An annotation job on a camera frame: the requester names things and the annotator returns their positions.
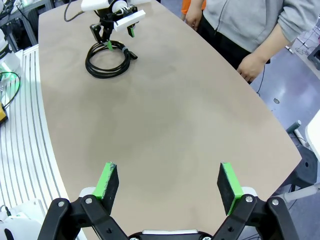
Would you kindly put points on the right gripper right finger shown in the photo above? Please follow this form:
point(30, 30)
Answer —
point(228, 187)

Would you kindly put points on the person's right hand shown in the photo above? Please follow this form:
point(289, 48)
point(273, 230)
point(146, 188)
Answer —
point(193, 17)

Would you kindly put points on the orange shorts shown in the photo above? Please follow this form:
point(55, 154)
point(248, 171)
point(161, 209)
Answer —
point(184, 6)

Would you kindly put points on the black stand base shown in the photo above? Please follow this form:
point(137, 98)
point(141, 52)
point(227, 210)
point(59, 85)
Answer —
point(307, 167)

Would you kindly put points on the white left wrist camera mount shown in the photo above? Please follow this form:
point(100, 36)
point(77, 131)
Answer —
point(130, 21)

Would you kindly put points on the yellow emergency stop box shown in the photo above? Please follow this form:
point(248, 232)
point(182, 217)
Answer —
point(2, 112)

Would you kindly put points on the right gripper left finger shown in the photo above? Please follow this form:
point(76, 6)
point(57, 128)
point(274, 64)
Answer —
point(106, 187)

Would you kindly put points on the white side table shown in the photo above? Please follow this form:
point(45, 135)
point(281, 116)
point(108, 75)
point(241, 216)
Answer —
point(315, 132)

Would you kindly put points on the person's left hand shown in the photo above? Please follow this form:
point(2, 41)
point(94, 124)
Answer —
point(252, 67)

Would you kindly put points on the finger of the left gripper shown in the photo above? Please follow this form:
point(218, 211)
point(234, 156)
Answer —
point(131, 31)
point(96, 32)

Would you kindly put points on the person in grey hoodie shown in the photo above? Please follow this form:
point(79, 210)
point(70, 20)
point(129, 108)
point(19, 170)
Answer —
point(250, 20)

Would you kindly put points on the person's left forearm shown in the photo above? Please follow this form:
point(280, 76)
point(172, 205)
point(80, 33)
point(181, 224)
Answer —
point(272, 42)

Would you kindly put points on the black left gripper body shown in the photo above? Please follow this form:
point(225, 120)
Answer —
point(106, 21)

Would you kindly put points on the white aluminium profile platform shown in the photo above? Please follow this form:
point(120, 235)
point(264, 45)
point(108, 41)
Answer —
point(25, 150)

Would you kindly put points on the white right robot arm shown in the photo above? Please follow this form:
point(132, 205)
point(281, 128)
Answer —
point(22, 220)

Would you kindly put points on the person's right forearm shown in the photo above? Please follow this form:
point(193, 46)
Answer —
point(196, 3)

